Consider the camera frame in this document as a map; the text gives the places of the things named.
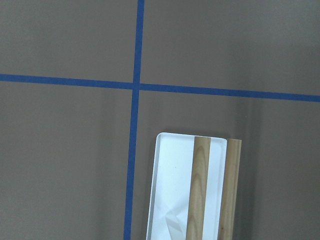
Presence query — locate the white rectangular tray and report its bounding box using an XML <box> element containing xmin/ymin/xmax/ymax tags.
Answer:
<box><xmin>146</xmin><ymin>132</ymin><xmax>228</xmax><ymax>240</ymax></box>

